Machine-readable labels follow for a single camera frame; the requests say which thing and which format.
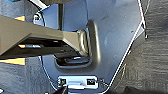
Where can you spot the small white box blue middle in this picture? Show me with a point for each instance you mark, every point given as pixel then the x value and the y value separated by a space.
pixel 78 81

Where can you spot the thick grey robot torso limb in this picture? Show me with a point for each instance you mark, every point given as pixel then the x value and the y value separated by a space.
pixel 33 33

